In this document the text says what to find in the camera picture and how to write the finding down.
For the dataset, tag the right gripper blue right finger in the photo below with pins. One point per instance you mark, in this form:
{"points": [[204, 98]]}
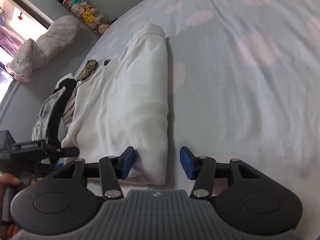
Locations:
{"points": [[203, 170]]}

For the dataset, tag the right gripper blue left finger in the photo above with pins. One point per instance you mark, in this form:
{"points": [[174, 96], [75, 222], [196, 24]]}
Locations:
{"points": [[109, 170]]}

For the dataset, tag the white long sleeve shirt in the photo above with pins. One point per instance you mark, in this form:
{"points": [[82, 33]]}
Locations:
{"points": [[126, 104]]}

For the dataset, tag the person's left hand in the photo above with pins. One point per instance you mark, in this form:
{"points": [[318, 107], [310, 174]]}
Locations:
{"points": [[10, 180]]}

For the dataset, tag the grey garment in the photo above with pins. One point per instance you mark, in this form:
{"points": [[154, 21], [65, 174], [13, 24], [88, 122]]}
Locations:
{"points": [[40, 129]]}

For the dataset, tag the black garment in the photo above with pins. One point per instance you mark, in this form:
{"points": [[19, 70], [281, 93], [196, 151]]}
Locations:
{"points": [[54, 123]]}

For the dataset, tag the beige brown garment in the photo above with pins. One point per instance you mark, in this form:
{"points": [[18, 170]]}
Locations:
{"points": [[70, 108]]}

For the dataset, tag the small white cloth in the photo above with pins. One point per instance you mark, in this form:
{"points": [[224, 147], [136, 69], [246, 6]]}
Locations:
{"points": [[68, 76]]}

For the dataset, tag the striped olive garment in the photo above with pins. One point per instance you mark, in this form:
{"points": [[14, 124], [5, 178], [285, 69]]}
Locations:
{"points": [[89, 68]]}

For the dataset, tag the polka dot bed sheet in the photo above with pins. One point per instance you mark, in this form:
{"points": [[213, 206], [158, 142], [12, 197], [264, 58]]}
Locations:
{"points": [[243, 83]]}

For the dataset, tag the window with pink curtain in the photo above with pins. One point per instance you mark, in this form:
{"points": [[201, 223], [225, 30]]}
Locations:
{"points": [[19, 22]]}

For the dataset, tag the plush toy tube holder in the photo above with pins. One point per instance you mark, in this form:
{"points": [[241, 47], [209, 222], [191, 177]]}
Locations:
{"points": [[88, 14]]}

